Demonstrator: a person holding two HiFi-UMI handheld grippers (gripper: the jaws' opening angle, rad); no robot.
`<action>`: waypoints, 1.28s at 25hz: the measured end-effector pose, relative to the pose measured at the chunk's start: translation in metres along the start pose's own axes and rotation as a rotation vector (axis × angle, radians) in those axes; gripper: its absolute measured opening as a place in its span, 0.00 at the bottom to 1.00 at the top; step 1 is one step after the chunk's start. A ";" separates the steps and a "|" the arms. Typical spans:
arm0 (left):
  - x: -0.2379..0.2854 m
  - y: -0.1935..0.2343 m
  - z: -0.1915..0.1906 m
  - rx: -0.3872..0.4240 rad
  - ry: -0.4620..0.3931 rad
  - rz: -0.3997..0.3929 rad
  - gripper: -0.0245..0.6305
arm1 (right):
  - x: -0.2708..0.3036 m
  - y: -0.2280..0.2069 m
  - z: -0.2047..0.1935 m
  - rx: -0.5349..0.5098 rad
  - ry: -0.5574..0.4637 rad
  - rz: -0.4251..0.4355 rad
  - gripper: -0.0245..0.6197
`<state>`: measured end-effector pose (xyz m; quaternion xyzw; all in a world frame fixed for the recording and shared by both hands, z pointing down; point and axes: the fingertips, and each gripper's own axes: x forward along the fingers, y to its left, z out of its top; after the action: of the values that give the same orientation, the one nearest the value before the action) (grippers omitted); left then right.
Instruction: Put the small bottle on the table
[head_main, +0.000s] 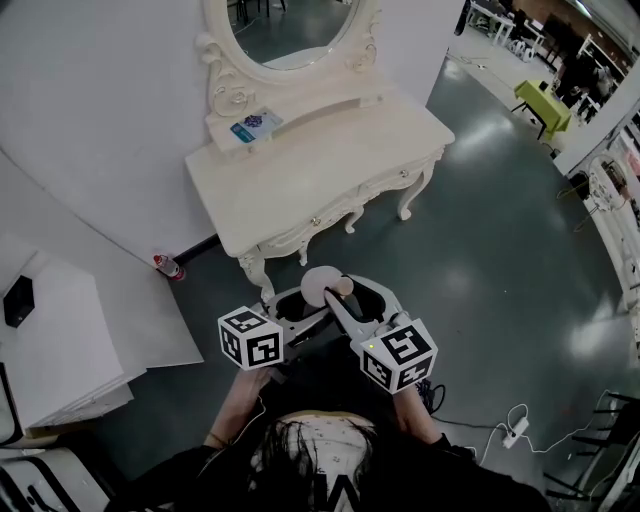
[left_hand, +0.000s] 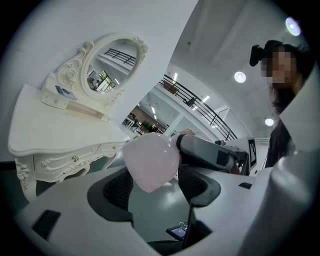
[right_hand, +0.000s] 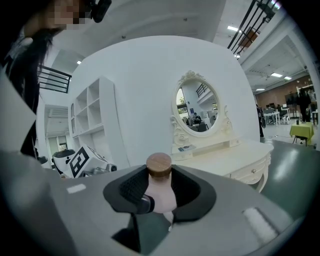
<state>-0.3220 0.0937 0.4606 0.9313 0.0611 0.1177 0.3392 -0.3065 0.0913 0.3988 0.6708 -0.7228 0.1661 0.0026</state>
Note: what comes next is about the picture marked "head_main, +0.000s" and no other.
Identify oval mirror white ornate frame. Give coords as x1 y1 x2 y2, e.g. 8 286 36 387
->
194 0 385 132

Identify table with green cloth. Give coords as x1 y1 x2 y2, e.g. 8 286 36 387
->
510 78 572 142

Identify black hexagonal object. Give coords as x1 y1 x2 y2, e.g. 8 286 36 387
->
2 273 36 330

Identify white power strip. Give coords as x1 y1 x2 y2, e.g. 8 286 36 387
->
502 418 530 449

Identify black metal chair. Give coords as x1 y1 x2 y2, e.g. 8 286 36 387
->
542 389 640 512

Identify person's right forearm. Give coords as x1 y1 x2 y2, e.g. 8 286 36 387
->
391 384 444 449

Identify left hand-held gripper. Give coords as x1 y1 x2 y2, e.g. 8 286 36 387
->
218 287 334 374

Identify white background table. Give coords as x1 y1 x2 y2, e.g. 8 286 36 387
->
467 0 516 46

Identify person's left forearm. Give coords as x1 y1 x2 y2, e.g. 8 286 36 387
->
208 368 274 449

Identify clear pink perfume bottle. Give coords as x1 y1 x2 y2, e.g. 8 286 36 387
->
300 265 354 310

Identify white case with black trim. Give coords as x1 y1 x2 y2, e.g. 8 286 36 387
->
0 444 114 512

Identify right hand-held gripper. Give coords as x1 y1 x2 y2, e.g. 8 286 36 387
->
323 273 439 395

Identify person's torso in black top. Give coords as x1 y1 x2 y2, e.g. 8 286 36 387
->
102 344 551 512

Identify small white framed mirror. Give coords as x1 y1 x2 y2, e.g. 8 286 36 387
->
587 153 631 214

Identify white power cable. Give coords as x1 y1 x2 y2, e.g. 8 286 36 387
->
472 389 614 464

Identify black cables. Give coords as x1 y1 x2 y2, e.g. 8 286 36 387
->
417 377 506 431

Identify stack of white boards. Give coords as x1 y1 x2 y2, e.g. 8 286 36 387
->
0 229 205 441

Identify blue white card packet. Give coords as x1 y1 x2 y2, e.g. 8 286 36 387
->
229 107 284 147

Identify white ornate dressing table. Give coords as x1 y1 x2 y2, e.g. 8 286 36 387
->
184 84 456 304

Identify white shelf unit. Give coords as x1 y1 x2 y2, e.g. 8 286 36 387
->
589 199 640 361

